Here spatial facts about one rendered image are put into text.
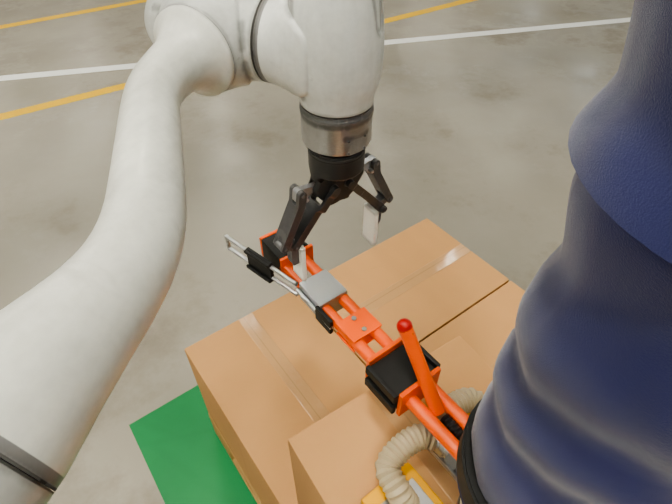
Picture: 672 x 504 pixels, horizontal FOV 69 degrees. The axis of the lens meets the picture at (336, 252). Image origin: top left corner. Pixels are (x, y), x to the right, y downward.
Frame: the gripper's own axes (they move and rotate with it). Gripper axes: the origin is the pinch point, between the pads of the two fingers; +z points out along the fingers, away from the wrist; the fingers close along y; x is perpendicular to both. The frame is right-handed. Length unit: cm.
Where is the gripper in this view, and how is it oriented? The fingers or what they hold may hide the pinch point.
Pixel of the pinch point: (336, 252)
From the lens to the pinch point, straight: 77.1
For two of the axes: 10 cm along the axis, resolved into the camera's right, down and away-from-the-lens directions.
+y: 8.1, -4.1, 4.1
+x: -5.8, -5.8, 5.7
